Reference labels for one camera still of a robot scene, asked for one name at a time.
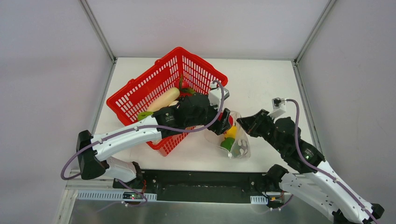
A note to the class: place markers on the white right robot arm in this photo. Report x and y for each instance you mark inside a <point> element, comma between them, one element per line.
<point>332,196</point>

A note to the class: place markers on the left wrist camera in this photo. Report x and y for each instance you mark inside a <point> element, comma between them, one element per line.
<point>214,94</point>

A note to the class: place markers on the green toy pepper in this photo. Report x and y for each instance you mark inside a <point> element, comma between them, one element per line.
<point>227,143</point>

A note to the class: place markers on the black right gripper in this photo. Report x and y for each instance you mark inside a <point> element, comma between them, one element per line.
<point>259,124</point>

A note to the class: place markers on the green leafy sprig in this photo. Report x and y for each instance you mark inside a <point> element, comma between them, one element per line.
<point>184,86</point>

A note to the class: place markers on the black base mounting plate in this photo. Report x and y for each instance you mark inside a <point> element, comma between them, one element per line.
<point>221,187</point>

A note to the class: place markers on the green pepper slice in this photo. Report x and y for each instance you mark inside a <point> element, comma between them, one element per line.
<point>144,115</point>

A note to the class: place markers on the yellow toy food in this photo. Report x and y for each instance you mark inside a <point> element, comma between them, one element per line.
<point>231,133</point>

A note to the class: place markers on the long white radish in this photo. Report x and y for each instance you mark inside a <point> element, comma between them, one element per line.
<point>164,100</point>

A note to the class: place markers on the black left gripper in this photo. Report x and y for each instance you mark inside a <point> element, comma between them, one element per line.
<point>217,116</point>

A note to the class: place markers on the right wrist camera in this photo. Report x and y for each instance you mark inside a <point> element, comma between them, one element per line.
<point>279,108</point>

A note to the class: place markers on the clear dotted zip top bag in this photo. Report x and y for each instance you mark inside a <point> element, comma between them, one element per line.
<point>241,146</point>

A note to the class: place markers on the short white radish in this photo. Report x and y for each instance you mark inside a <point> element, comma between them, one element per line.
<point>174,103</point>

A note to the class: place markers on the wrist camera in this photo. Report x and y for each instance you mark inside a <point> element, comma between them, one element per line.
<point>279,108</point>
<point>214,94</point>

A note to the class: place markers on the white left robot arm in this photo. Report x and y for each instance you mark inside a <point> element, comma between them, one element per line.
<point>192,114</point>

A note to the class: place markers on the red plastic shopping basket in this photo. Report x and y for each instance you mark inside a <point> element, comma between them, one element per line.
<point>139,93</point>

